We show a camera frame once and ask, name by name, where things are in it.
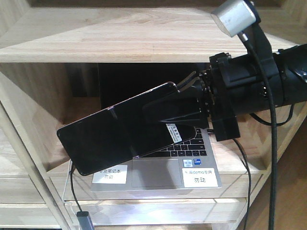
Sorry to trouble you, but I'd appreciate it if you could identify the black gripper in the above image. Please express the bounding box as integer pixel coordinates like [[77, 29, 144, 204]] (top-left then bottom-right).
[[142, 53, 281, 141]]

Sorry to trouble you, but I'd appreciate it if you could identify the black smartphone with sticker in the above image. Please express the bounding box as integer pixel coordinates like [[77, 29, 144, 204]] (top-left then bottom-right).
[[57, 82, 196, 176]]

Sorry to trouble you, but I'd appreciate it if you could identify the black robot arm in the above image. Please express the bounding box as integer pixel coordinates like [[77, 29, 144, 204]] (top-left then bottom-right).
[[142, 45, 307, 141]]

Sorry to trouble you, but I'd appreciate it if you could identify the wooden desk shelf unit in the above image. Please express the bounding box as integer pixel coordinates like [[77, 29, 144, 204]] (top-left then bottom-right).
[[0, 0, 307, 230]]

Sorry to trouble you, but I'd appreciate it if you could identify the silver laptop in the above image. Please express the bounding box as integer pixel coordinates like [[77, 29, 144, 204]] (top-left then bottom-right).
[[91, 63, 221, 192]]

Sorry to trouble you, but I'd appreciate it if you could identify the grey usb adapter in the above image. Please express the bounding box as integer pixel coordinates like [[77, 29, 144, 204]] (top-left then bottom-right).
[[76, 211, 94, 230]]

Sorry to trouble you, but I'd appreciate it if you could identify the black cable right of laptop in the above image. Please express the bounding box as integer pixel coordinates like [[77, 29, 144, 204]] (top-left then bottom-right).
[[207, 128, 252, 230]]

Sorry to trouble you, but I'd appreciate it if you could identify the black cable of laptop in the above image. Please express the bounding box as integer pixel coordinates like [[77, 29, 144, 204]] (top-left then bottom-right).
[[70, 165, 83, 213], [207, 128, 252, 230]]

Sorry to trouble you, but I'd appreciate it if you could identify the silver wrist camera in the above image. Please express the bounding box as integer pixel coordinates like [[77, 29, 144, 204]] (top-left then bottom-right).
[[211, 0, 261, 37]]

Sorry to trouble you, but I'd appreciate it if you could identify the black cable left of laptop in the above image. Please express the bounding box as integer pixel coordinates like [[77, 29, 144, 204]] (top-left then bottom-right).
[[70, 165, 83, 213]]

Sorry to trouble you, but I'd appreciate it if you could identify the black camera cable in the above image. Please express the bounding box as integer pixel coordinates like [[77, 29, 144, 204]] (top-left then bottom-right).
[[239, 31, 295, 230]]

